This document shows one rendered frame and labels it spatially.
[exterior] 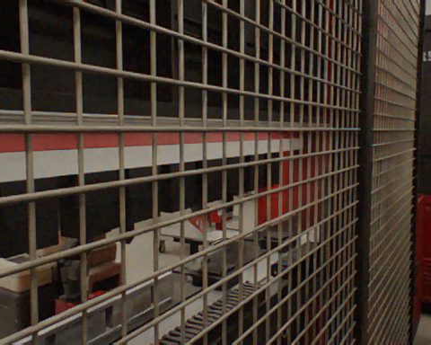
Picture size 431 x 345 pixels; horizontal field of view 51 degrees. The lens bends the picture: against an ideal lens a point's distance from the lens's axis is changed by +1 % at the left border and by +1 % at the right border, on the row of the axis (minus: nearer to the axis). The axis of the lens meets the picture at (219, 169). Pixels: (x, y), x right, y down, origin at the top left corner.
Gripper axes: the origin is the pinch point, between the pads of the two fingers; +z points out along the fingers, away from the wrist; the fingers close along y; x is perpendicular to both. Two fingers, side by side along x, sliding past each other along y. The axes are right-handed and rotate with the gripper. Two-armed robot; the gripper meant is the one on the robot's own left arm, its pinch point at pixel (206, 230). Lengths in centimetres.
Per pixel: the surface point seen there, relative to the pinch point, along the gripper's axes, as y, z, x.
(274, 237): -5.6, 14.2, -31.6
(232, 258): -1.1, 15.4, -7.3
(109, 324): -72, 17, -5
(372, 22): -99, -10, -105
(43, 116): -112, -23, -53
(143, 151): -60, -25, -31
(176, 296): -41.2, 18.9, -5.7
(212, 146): -19.6, -26.0, -30.3
